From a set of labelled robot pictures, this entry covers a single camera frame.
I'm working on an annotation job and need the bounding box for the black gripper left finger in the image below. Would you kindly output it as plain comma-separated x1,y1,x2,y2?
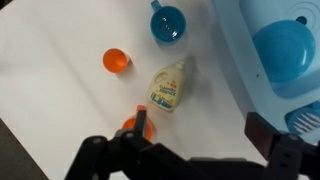
134,110,147,137

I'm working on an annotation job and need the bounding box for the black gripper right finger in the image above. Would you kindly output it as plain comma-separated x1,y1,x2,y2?
244,112,280,159

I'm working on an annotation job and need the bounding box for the orange mug with handle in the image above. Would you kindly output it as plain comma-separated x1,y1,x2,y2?
122,105,155,141

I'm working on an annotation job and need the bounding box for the light blue toy sink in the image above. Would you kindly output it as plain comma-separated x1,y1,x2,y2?
212,0,320,144

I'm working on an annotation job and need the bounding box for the blue bowl in sink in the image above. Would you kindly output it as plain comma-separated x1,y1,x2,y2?
253,20,316,83

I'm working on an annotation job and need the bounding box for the cream toy detergent bottle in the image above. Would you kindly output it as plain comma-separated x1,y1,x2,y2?
146,61,186,112

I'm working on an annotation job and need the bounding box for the orange handleless cup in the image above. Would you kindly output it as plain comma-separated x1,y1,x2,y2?
102,48,131,73

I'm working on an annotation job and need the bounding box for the blue mug with handle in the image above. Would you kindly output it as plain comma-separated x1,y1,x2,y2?
150,0,186,44

